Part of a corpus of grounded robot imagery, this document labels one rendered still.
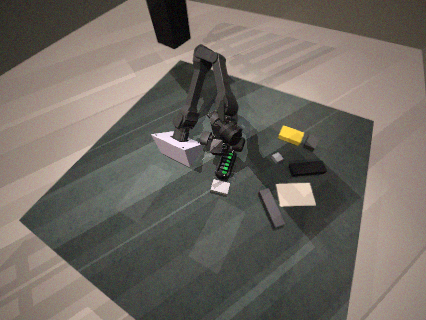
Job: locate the cream flat sheet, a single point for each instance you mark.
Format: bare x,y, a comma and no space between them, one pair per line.
296,194

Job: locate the yellow rectangular block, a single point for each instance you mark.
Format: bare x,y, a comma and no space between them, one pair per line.
290,135

